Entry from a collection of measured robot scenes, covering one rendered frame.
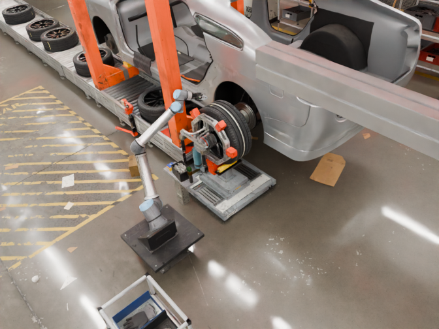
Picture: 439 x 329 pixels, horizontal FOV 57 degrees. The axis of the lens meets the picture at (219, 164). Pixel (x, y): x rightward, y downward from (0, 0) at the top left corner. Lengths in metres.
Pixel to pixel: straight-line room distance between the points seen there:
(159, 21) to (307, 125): 1.65
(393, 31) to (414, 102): 3.93
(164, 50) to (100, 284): 2.37
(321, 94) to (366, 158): 4.22
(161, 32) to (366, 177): 2.87
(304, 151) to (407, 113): 2.92
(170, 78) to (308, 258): 2.27
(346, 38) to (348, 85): 4.06
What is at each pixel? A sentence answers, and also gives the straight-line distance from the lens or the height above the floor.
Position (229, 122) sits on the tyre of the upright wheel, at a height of 1.11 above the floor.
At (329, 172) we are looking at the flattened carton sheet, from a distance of 5.07.
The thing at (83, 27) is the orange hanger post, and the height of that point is 1.46.
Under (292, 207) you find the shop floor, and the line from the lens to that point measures 4.60.
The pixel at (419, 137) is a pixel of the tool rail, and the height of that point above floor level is 2.76.
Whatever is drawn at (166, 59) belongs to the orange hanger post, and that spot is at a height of 1.62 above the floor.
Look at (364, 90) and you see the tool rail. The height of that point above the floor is 2.82.
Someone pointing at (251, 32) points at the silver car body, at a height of 1.82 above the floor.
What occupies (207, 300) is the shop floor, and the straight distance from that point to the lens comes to 3.92.
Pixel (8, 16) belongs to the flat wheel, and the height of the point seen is 0.46.
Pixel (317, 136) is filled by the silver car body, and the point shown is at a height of 1.10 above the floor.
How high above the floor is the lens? 3.36
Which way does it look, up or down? 41 degrees down
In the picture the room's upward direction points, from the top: 6 degrees counter-clockwise
